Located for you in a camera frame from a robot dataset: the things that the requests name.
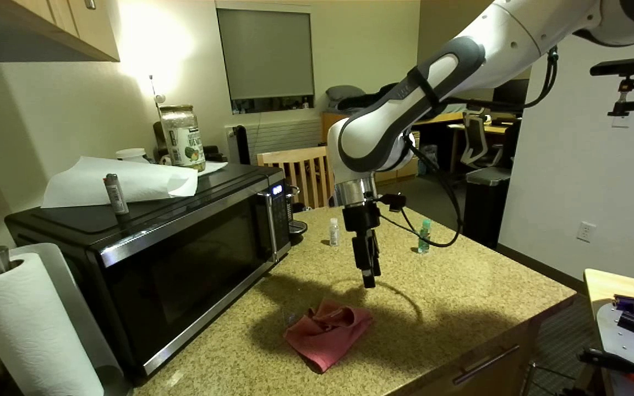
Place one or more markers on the pink towel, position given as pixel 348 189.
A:
pixel 324 342

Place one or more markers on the wooden slatted chair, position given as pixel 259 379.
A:
pixel 297 173

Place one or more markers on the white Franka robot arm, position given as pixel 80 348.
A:
pixel 435 79

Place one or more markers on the wooden desk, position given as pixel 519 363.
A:
pixel 501 128

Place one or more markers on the white wall outlet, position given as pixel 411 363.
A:
pixel 586 231

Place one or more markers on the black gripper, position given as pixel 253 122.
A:
pixel 364 228

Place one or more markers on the gray office chair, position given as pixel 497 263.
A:
pixel 475 143

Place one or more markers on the white paper towel roll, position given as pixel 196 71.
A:
pixel 24 330

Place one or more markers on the black bin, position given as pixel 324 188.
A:
pixel 486 212

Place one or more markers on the window with gray blind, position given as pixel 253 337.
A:
pixel 266 55

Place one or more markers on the white bowl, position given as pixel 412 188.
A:
pixel 130 155

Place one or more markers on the black coffee maker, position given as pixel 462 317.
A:
pixel 297 221

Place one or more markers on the white paper sheet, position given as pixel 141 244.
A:
pixel 83 184

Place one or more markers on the wooden base cabinet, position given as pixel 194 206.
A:
pixel 508 344

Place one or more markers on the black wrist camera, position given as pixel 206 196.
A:
pixel 393 200

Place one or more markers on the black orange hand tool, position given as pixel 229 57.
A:
pixel 610 361

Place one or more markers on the green hand sanitizer bottle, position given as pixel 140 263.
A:
pixel 424 239

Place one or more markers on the black water bottle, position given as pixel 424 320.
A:
pixel 240 145

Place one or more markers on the white baseboard heater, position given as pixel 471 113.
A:
pixel 280 134

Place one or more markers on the small clear bottle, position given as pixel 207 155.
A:
pixel 333 234

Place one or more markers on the black microwave oven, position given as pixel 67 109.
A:
pixel 185 272

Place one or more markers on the wooden upper cabinets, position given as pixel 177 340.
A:
pixel 76 18

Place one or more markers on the brown wooden door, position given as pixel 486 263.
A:
pixel 440 29

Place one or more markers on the gray bag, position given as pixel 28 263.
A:
pixel 343 96

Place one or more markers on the gray cylindrical tube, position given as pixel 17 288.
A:
pixel 116 195

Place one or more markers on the black bag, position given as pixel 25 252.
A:
pixel 374 99

